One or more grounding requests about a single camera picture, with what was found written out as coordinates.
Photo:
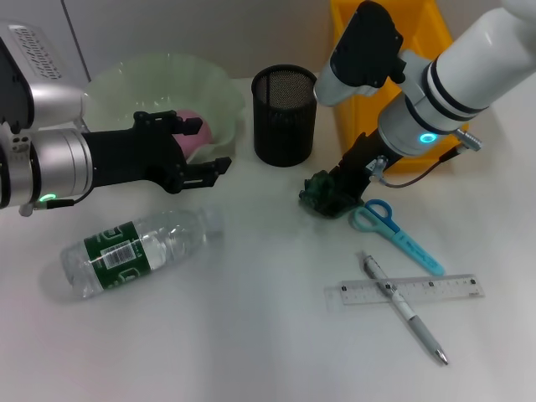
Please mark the blue scissors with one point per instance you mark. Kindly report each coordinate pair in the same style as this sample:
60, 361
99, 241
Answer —
412, 250

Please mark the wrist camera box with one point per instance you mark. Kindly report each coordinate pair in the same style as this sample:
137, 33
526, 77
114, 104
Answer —
368, 42
42, 58

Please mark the white grey pen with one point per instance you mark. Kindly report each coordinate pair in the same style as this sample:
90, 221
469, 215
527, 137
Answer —
412, 320

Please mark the translucent green fruit plate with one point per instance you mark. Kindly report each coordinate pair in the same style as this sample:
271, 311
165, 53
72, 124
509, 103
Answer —
138, 92

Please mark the black mesh pen holder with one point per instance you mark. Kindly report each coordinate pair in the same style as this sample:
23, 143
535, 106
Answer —
285, 134

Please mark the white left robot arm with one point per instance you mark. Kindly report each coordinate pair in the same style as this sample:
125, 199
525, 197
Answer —
63, 167

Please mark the pink peach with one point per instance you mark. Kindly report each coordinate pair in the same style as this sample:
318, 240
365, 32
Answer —
197, 142

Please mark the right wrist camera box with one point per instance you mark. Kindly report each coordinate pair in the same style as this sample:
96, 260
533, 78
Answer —
368, 42

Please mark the yellow plastic bin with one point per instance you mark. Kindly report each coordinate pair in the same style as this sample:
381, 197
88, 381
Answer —
347, 121

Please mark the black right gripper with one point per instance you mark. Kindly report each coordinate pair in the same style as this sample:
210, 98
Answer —
368, 151

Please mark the green plastic wrapper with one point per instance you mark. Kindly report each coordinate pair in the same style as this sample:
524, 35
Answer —
314, 197

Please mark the clear green-label water bottle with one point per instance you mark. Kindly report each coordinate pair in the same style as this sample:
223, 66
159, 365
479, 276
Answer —
125, 251

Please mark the clear plastic ruler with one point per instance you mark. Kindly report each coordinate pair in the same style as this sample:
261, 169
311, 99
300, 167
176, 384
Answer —
444, 287

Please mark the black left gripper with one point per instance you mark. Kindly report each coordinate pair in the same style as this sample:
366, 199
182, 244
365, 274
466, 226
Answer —
134, 155

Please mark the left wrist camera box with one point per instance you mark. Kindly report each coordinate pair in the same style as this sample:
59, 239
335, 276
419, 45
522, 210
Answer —
42, 58

